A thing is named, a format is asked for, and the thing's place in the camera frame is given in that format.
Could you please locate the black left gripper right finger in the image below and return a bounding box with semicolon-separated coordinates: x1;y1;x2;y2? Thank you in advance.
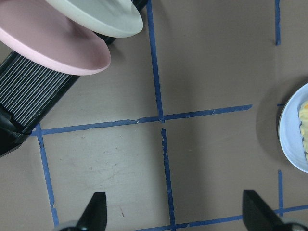
242;190;292;231

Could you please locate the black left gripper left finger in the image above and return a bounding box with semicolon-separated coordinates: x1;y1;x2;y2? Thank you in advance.
77;192;107;231

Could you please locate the light blue plate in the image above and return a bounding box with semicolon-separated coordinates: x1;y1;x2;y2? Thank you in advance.
278;84;308;173

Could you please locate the yellow orange bread loaf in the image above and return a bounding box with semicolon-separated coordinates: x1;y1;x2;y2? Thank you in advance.
298;101;308;160

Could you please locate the black plate rack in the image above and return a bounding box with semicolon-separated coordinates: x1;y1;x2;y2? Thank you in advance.
0;0;147;155

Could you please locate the pink plate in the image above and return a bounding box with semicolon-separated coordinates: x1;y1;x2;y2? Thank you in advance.
0;0;111;76

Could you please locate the cream plate in rack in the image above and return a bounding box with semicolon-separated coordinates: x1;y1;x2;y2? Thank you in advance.
47;0;143;38

